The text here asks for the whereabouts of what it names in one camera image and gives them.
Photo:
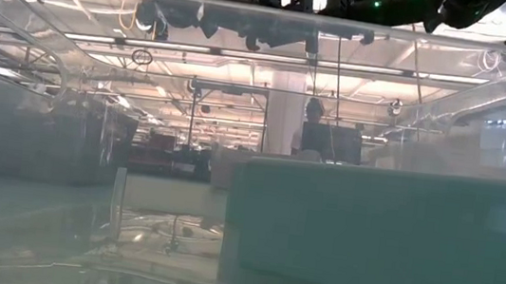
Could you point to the clear plastic bin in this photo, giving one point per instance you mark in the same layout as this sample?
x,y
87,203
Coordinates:
x,y
437,38

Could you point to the person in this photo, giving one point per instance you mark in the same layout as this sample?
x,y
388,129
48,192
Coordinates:
x,y
314,108

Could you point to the black ceiling-hung device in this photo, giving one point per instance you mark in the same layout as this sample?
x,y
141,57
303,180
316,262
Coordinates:
x,y
150,13

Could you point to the black mesh bin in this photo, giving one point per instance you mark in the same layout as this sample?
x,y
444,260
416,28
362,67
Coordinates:
x,y
43,142

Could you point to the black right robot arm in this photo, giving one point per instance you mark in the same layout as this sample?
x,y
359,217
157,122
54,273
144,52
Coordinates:
x,y
440,10

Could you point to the teal cube block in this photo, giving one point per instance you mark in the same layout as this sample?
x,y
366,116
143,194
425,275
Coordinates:
x,y
234,216

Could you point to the teal rectangular block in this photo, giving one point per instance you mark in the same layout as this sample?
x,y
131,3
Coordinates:
x,y
390,239

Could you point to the white building column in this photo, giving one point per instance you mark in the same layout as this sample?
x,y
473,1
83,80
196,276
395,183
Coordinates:
x,y
285,112

